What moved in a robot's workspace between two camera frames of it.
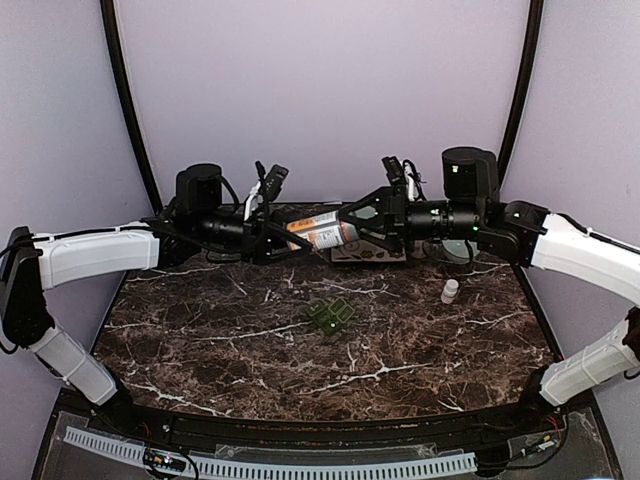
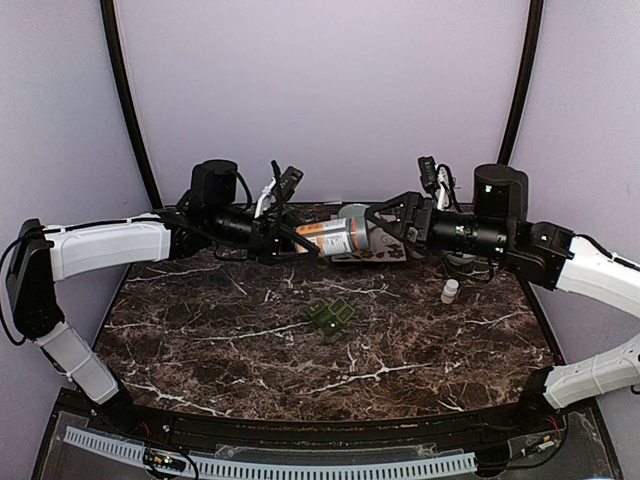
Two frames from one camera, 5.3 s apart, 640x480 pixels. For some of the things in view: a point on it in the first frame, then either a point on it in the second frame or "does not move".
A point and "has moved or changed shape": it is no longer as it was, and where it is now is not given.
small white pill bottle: [449, 291] does not move
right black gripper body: [455, 221] does not move
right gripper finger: [373, 209] → [399, 212]
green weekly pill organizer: [328, 318] does not move
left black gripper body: [249, 242] does not move
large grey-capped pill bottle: [326, 230] has moved or changed shape
